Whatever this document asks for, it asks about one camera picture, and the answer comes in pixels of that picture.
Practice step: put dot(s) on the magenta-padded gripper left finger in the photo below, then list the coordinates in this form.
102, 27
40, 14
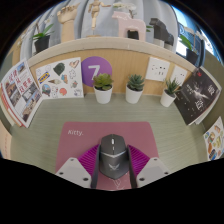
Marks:
71, 171

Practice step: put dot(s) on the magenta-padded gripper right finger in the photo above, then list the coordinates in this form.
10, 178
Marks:
153, 171

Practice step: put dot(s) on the grey computer mouse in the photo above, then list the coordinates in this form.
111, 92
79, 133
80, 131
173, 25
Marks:
113, 156

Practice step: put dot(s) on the pink mouse pad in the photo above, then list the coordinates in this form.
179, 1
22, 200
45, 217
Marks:
80, 143

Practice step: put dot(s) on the colourful food sticker sheet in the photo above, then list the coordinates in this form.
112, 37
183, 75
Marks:
216, 140

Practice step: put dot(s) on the beige card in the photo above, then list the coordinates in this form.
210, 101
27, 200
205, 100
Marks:
4, 143

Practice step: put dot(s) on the small succulent in white pot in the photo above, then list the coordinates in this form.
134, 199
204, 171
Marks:
103, 95
167, 99
134, 96

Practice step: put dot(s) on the black book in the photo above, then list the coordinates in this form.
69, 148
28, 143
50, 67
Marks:
196, 95

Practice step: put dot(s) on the white sticker sheet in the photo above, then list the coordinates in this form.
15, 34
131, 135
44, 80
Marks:
58, 80

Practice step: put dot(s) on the red and white magazine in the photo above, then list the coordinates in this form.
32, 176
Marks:
21, 91

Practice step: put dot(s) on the round purple sticker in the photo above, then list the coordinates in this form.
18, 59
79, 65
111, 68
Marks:
90, 70

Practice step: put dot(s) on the wooden desk shelf ledge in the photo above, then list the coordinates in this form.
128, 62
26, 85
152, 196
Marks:
126, 63

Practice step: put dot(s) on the black horse figurine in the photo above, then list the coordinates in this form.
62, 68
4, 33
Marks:
161, 31

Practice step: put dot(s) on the wooden hand model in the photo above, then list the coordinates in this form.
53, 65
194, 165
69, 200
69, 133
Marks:
67, 28

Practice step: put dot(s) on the dark framed window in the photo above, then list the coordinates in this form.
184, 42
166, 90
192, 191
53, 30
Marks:
181, 30

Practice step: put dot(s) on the pink horse figurine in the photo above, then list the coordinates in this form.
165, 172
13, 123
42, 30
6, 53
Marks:
125, 23

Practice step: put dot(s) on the grey pleated curtain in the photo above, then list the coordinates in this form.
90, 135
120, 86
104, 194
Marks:
83, 20

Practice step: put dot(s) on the white wall socket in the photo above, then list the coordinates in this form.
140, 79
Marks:
157, 69
179, 76

